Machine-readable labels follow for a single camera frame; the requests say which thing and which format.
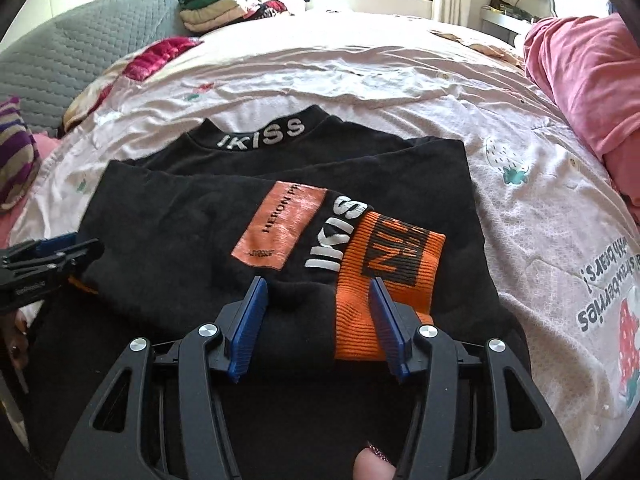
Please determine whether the black IKISS sweatshirt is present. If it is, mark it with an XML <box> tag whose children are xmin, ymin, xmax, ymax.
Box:
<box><xmin>27</xmin><ymin>106</ymin><xmax>529</xmax><ymax>479</ymax></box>

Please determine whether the stack of folded clothes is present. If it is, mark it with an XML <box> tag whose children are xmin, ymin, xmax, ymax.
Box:
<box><xmin>178</xmin><ymin>0</ymin><xmax>290</xmax><ymax>35</ymax></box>

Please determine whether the person's left hand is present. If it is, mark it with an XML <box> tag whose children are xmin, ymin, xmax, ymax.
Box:
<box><xmin>1</xmin><ymin>310</ymin><xmax>28</xmax><ymax>393</ymax></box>

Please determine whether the person's right hand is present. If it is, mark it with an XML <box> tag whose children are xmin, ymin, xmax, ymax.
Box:
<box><xmin>352</xmin><ymin>443</ymin><xmax>396</xmax><ymax>480</ymax></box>

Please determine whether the purple striped pillow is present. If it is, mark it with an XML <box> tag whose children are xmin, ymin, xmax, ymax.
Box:
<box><xmin>0</xmin><ymin>96</ymin><xmax>41</xmax><ymax>212</ymax></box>

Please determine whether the grey quilted headboard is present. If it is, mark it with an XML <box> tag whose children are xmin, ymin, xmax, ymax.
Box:
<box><xmin>1</xmin><ymin>0</ymin><xmax>188</xmax><ymax>138</ymax></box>

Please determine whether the pink strawberry print quilt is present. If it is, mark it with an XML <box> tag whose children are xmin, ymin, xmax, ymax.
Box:
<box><xmin>10</xmin><ymin>13</ymin><xmax>639</xmax><ymax>467</ymax></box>

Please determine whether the red and cream pillow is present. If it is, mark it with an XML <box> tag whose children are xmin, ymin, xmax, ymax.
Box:
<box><xmin>58</xmin><ymin>36</ymin><xmax>202</xmax><ymax>138</ymax></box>

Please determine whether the pink rolled blanket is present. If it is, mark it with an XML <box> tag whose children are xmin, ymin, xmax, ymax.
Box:
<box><xmin>523</xmin><ymin>13</ymin><xmax>639</xmax><ymax>217</ymax></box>

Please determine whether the white side desk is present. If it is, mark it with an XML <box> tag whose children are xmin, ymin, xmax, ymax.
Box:
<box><xmin>480</xmin><ymin>0</ymin><xmax>556</xmax><ymax>46</ymax></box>

